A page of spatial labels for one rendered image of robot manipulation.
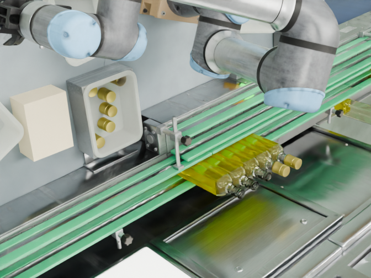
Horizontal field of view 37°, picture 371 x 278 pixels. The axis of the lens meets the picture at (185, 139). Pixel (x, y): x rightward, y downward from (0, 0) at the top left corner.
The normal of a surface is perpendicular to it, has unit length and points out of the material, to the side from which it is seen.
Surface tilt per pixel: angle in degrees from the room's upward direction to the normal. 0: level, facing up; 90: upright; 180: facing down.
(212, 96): 90
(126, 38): 0
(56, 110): 0
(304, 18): 39
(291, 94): 58
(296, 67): 67
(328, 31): 23
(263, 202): 90
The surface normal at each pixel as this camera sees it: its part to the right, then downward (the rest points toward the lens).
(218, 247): -0.07, -0.88
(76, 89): -0.73, 0.37
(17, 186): 0.67, 0.31
